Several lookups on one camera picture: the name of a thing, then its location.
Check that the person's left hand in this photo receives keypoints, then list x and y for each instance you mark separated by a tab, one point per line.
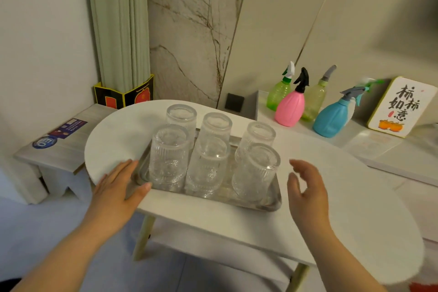
109	202

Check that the person's right hand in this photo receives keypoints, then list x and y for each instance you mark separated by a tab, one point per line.
313	202

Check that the person's left thumb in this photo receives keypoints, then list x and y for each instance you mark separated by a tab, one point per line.
141	192

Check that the person's right thumb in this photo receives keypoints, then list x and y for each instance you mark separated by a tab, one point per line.
293	189

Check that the person's left forearm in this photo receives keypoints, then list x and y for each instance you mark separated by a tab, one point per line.
58	264

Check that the person's right forearm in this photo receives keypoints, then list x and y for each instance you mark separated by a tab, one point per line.
338	264

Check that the rectangular metal tray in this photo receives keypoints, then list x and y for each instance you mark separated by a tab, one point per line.
270	204

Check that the group of ribbed clear glasses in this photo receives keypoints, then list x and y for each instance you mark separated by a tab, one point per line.
169	155

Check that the white oval side table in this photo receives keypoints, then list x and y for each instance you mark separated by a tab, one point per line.
342	199

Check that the blue spray bottle grey nozzle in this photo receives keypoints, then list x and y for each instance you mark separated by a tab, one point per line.
330	120

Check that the pink spray bottle black nozzle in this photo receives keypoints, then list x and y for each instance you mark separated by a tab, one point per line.
290	110

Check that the pale wooden stool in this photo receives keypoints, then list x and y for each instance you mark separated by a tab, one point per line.
97	119

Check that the pale printed card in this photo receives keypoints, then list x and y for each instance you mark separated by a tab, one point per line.
371	144

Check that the olive spray bottle grey nozzle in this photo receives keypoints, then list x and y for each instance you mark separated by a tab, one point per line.
314	100

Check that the purple rectangular sticker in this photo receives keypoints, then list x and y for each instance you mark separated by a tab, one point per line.
68	128

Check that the black yellow red gift box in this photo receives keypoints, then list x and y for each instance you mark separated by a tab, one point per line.
137	95

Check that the round blue sticker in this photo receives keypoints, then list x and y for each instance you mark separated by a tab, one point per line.
44	142

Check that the white calligraphy sign with persimmons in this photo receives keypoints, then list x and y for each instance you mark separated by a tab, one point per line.
402	107

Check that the red object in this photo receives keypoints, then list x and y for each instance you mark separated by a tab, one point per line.
426	287

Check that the pale green curtain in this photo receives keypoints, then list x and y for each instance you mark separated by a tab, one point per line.
119	21

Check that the black wall socket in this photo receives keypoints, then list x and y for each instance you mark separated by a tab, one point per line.
234	103

